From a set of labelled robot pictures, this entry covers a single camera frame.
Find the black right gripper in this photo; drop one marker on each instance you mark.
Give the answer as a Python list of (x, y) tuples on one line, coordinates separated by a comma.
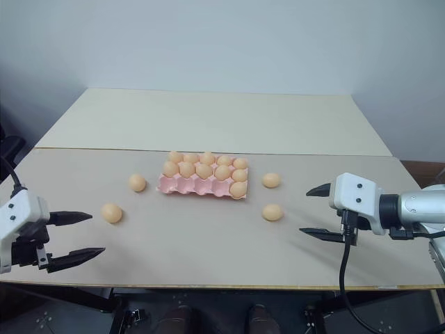
[(349, 226)]

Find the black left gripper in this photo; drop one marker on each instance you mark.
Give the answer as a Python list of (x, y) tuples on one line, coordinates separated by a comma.
[(26, 248)]

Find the pink egg tray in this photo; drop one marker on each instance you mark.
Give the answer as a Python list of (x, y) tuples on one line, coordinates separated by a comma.
[(203, 186)]

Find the tan egg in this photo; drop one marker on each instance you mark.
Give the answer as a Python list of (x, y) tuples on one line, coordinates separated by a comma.
[(170, 168), (239, 174), (224, 160), (137, 182), (203, 170), (190, 158), (272, 212), (175, 157), (111, 213), (207, 158), (186, 169), (238, 190), (240, 163), (222, 172), (271, 180)]

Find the brown wooden furniture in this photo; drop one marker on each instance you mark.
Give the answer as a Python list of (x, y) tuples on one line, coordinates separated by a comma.
[(422, 172)]

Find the dark brown rounded shape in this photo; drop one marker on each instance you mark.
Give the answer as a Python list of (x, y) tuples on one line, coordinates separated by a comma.
[(262, 319), (179, 320)]

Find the silver robot torso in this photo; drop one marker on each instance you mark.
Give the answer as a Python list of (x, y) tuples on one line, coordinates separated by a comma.
[(437, 257)]

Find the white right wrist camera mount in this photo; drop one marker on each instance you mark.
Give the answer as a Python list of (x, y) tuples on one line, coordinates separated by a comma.
[(358, 195)]

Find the black table frame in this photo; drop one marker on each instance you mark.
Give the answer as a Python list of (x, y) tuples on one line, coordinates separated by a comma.
[(87, 300)]

